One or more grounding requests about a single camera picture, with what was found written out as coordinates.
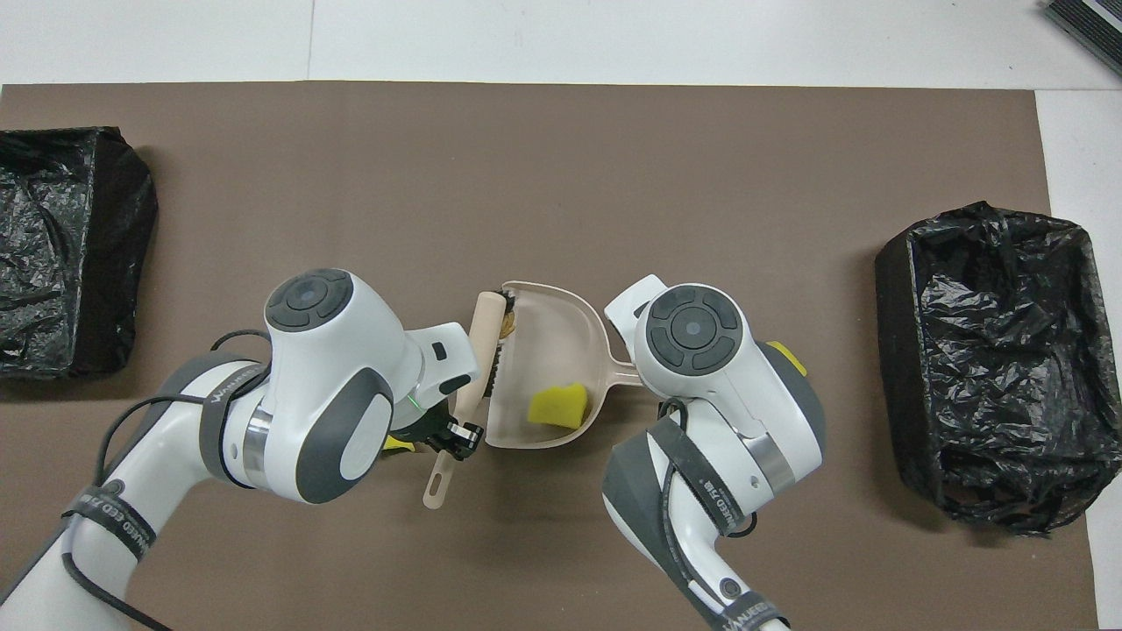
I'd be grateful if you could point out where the black bag lined bin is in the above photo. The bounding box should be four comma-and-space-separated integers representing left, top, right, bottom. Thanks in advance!
0, 126, 160, 380
874, 201, 1102, 538

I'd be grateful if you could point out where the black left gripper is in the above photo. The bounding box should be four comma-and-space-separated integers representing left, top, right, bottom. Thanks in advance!
405, 408, 486, 460

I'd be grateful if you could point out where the dark ribbed device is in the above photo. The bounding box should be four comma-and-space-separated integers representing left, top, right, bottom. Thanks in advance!
1041, 0, 1122, 78

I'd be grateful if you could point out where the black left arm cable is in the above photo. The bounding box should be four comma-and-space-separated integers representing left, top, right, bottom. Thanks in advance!
60, 329, 273, 631

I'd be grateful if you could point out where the beige hand brush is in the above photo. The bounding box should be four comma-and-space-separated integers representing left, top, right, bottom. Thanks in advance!
423, 285, 518, 511

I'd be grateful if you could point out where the beige plastic dustpan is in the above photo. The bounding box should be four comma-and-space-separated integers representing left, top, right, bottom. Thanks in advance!
484, 280, 645, 450

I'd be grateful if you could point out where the brown paper table mat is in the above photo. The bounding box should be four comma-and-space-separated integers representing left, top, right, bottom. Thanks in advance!
0, 82, 1101, 631

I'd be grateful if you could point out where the notched yellow sponge piece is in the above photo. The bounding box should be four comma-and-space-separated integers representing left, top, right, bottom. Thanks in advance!
767, 340, 808, 379

